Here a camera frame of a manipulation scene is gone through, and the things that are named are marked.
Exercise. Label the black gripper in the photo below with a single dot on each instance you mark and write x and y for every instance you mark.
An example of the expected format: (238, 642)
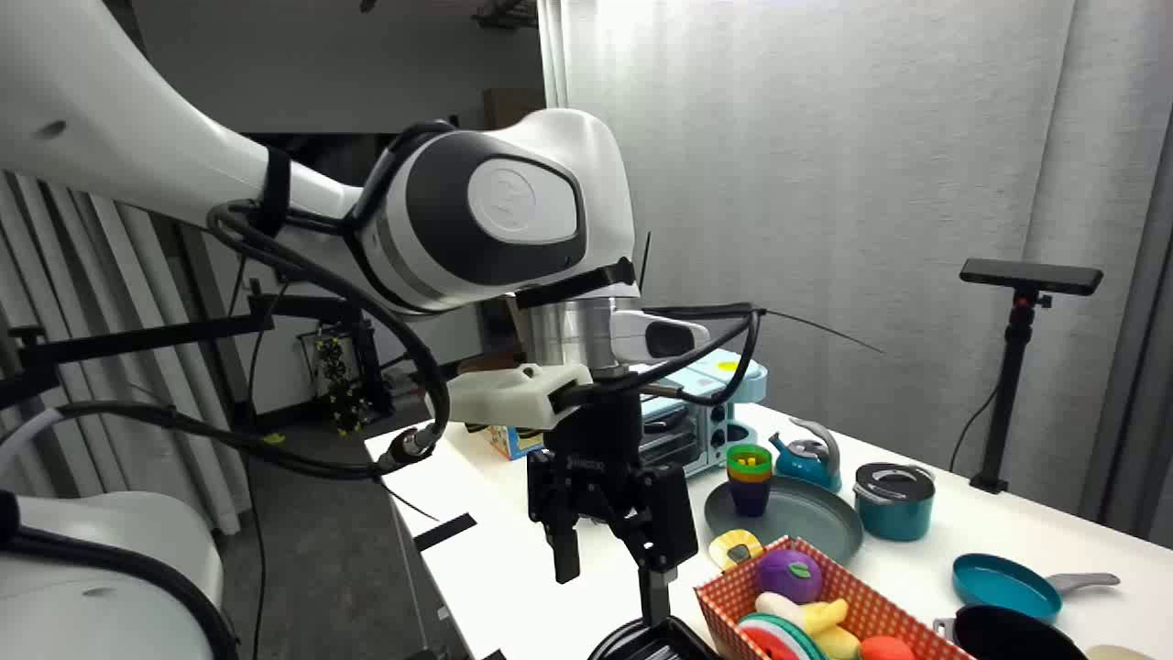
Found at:
(610, 481)

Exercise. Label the purple plush toy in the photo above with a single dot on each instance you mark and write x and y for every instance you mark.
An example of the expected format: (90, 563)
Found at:
(788, 573)

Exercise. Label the red plush toy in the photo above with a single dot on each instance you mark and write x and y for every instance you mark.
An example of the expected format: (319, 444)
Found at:
(887, 649)

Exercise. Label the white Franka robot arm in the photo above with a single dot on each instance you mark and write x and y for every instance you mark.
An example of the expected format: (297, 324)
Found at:
(513, 205)

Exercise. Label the red checkered basket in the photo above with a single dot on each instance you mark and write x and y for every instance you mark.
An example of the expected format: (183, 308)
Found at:
(720, 598)

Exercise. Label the green red round plush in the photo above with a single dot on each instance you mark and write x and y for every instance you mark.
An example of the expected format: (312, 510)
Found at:
(773, 639)

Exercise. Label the yellow plush toy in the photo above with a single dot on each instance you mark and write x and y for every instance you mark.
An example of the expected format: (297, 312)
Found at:
(821, 612)

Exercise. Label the purple toy cup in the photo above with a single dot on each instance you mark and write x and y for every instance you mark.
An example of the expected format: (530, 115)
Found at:
(748, 497)

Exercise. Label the green toy cup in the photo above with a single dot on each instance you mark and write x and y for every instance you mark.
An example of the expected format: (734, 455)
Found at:
(748, 459)

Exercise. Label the grey blue plate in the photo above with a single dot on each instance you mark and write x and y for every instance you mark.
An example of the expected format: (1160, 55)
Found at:
(811, 518)

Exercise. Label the teal toy kettle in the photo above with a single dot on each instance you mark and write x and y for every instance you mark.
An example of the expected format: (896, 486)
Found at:
(809, 464)

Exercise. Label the teal toy pot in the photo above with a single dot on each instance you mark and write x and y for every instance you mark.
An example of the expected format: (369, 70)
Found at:
(893, 503)

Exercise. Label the grey power outlet box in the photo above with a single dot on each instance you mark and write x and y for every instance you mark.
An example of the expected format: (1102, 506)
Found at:
(325, 359)

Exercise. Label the teal toy pan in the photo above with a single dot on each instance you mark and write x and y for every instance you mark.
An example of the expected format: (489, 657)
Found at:
(1007, 589)

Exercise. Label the black toy pan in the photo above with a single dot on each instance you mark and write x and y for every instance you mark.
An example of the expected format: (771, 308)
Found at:
(1012, 637)

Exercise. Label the black tripod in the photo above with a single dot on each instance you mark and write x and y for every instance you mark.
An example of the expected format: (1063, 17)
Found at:
(1012, 378)

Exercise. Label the grey curtain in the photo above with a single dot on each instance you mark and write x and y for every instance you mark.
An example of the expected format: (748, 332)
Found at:
(854, 183)

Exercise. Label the white round disc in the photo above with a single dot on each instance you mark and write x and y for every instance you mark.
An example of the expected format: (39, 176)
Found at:
(1120, 654)

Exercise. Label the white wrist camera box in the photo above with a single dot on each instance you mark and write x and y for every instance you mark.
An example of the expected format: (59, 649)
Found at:
(507, 393)

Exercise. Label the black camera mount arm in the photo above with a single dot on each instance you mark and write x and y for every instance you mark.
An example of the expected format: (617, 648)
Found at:
(183, 332)

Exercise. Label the black stereo camera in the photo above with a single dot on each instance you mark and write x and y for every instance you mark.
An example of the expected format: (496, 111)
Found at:
(1031, 277)

